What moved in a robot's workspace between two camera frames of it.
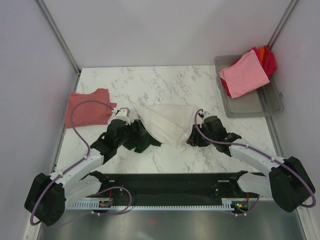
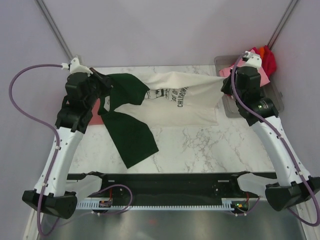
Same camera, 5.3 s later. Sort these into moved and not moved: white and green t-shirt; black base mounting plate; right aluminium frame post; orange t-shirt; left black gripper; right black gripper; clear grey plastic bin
Moved: white and green t-shirt; left black gripper; right black gripper
Not moved: clear grey plastic bin; orange t-shirt; black base mounting plate; right aluminium frame post
